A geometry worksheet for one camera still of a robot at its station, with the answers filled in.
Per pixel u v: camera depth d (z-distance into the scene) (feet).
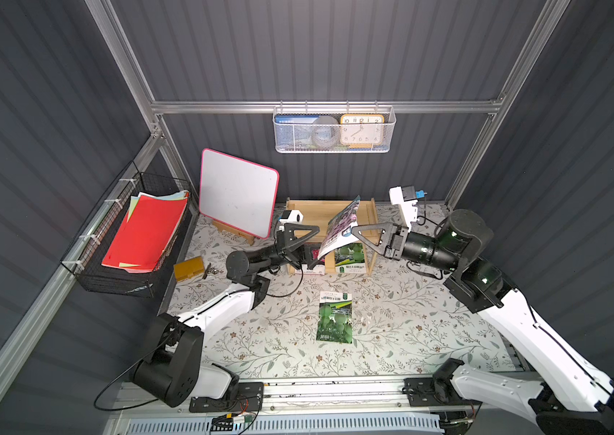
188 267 3.28
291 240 1.86
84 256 1.99
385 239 1.65
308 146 2.92
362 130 2.90
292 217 2.18
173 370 1.38
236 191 3.26
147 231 2.34
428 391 2.38
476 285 1.43
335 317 2.86
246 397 2.42
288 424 2.52
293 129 2.72
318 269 3.17
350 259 3.25
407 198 1.65
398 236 1.56
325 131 2.98
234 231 3.51
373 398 2.42
